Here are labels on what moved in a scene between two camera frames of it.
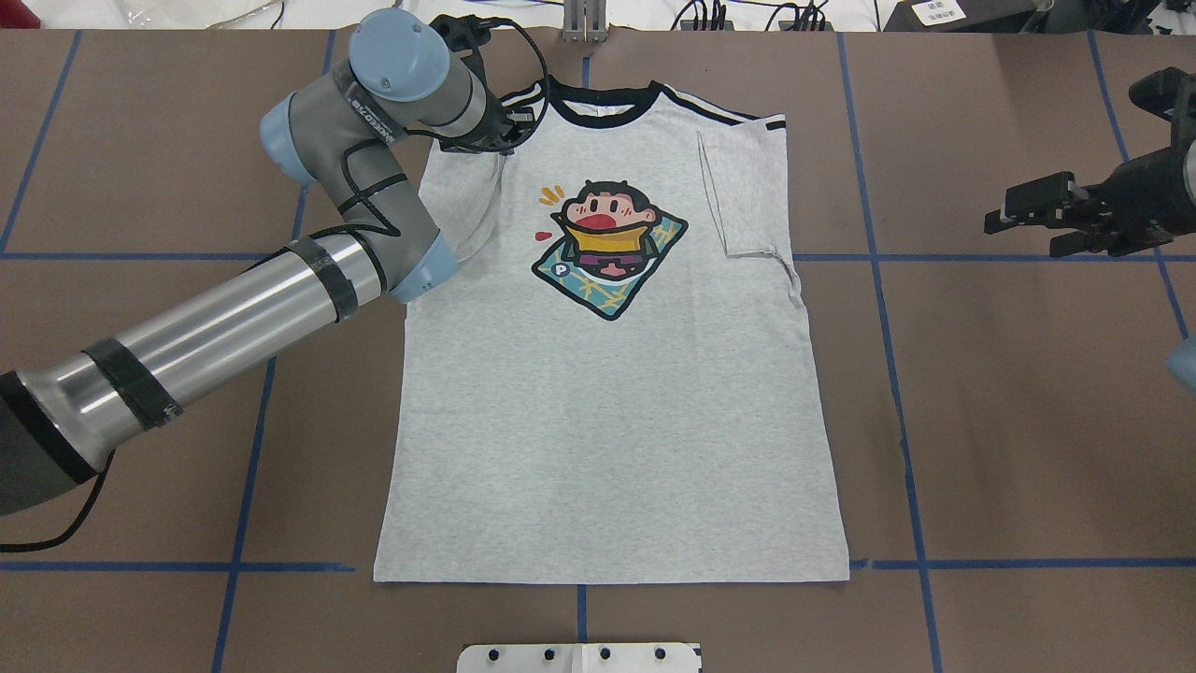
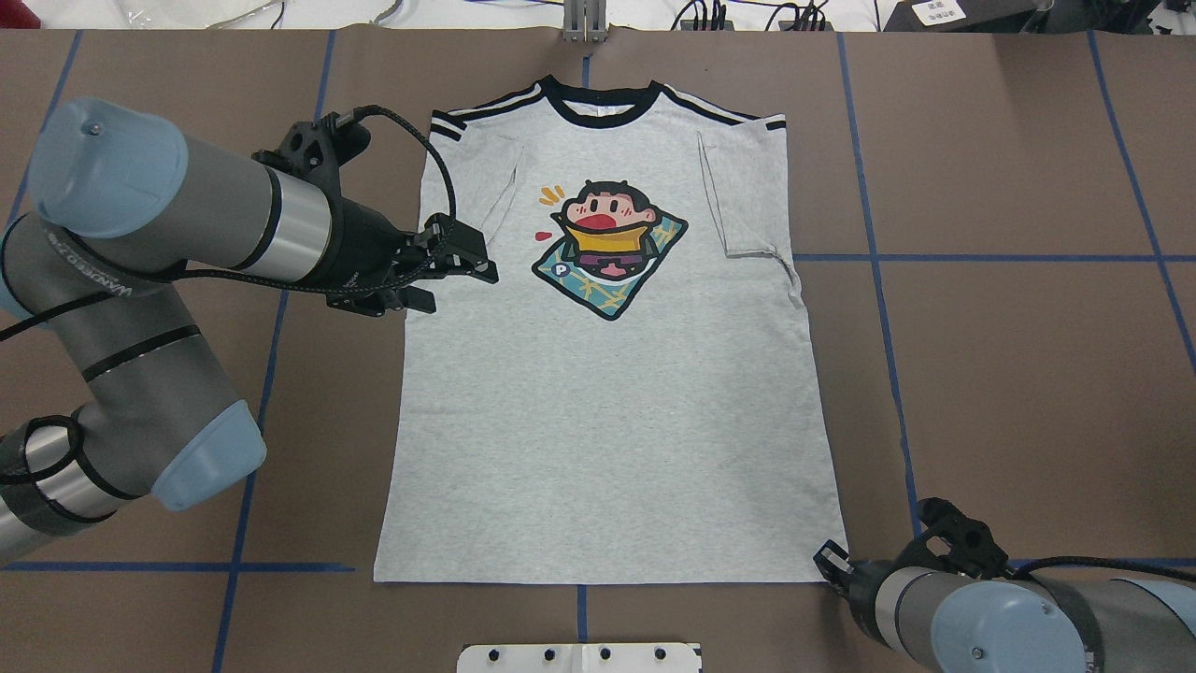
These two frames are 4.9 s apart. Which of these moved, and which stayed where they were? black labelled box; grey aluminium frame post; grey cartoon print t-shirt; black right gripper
Moved: black right gripper
Stayed: grey cartoon print t-shirt; black labelled box; grey aluminium frame post
